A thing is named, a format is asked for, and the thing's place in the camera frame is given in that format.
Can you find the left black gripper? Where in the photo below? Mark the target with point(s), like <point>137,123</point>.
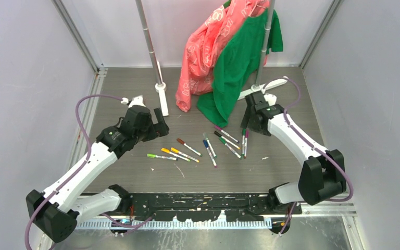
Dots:
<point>159,129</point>

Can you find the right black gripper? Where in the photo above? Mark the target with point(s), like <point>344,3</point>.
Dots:
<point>251,125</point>

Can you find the dark green capped marker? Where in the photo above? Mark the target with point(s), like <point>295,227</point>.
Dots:
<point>243,142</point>

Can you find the magenta capped marker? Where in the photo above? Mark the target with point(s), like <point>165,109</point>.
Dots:
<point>246,144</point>

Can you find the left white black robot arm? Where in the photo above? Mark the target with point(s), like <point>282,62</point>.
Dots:
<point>56,210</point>

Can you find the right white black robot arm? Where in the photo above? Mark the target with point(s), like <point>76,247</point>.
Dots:
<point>322,175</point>

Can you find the orange capped marker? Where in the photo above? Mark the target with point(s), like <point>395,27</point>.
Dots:
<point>165,150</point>

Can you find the brown capped marker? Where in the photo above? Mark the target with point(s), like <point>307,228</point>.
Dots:
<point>189,147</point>

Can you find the yellow capped marker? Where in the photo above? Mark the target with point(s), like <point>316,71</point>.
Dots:
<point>174,150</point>

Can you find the light green capped marker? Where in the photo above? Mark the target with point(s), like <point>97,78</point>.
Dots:
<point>161,157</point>

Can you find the right clothes rack pole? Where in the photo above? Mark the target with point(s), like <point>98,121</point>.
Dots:
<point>264,55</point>

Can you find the clothes rack pole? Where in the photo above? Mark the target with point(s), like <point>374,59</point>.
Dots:
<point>264,55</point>
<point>160,85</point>

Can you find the left clothes rack pole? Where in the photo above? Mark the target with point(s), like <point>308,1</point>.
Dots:
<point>160,85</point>

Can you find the clear capped green marker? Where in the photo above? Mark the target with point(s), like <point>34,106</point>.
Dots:
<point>209,145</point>

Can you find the blue capped marker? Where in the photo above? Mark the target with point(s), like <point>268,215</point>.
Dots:
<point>210,153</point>

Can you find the green t-shirt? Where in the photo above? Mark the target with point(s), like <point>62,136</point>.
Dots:
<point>238,60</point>

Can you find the pink patterned garment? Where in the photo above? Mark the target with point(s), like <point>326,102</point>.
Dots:
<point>204,46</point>

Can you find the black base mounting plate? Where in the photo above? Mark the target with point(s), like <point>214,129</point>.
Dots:
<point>204,207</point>

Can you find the perforated metal rail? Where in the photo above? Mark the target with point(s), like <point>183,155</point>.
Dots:
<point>221,223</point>

